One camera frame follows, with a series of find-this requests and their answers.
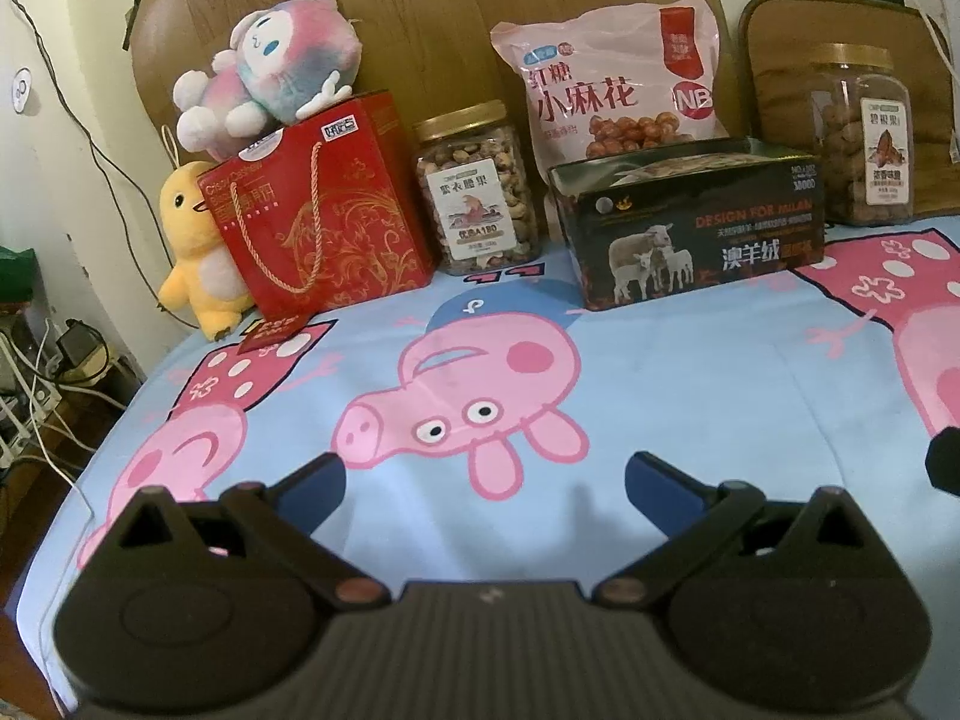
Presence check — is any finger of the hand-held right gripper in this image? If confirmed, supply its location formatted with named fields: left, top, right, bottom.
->
left=926, top=427, right=960, bottom=497

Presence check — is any pink grey plush toy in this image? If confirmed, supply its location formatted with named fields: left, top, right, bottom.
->
left=174, top=0, right=362, bottom=160

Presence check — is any brown wooden headboard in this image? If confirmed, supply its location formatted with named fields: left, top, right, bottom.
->
left=124, top=0, right=751, bottom=173

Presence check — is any yellow duck plush toy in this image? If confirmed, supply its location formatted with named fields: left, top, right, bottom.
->
left=156, top=124, right=256, bottom=341

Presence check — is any red gift box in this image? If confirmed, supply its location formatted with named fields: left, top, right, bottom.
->
left=196, top=90, right=440, bottom=323

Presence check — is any printed cartoon bed sheet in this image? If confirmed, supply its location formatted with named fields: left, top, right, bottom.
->
left=56, top=210, right=960, bottom=683

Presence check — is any white power strip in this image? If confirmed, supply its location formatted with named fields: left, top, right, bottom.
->
left=0, top=330, right=65, bottom=451

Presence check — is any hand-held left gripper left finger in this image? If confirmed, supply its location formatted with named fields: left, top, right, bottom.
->
left=82, top=454, right=392, bottom=611

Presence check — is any white cable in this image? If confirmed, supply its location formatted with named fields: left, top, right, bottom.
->
left=772, top=0, right=960, bottom=80

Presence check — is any pink snack bag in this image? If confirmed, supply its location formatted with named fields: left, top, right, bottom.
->
left=490, top=2, right=730, bottom=173

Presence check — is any black printed box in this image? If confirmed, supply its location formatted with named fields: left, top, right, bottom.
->
left=546, top=136, right=826, bottom=312

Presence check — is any brown seat cushion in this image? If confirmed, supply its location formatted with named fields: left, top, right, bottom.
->
left=739, top=0, right=960, bottom=220

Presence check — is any red paper tag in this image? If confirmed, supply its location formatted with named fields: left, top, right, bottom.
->
left=238, top=313, right=311, bottom=356

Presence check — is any black power adapter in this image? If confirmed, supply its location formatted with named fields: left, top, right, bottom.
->
left=58, top=317, right=97, bottom=362

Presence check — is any large clear nut jar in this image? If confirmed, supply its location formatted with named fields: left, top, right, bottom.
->
left=806, top=45, right=917, bottom=227

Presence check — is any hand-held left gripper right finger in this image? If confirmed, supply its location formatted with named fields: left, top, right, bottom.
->
left=600, top=452, right=903, bottom=610

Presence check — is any black wall cable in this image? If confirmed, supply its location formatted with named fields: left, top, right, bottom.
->
left=6, top=0, right=175, bottom=170

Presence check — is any small clear nut jar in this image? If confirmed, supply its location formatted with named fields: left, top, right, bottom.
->
left=415, top=101, right=542, bottom=276

